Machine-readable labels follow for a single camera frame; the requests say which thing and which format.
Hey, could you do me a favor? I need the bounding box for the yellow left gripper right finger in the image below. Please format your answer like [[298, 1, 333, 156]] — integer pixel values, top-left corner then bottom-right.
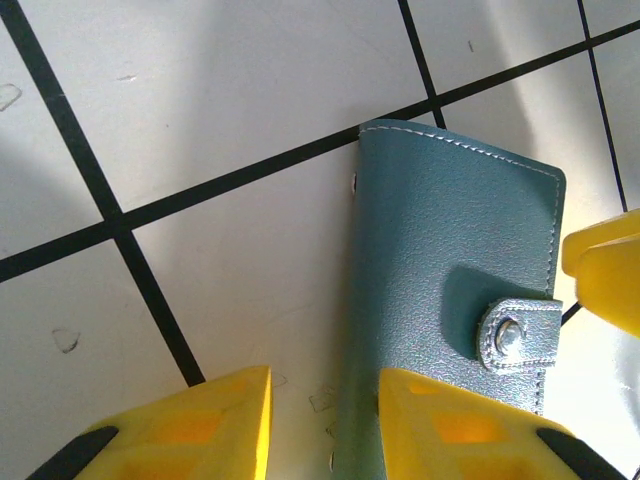
[[377, 367, 631, 480]]

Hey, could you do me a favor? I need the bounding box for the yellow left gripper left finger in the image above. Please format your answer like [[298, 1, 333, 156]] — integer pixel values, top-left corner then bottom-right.
[[24, 364, 274, 480]]

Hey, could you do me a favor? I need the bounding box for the blue leather card holder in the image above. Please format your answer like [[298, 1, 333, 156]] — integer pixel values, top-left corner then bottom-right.
[[329, 118, 569, 480]]

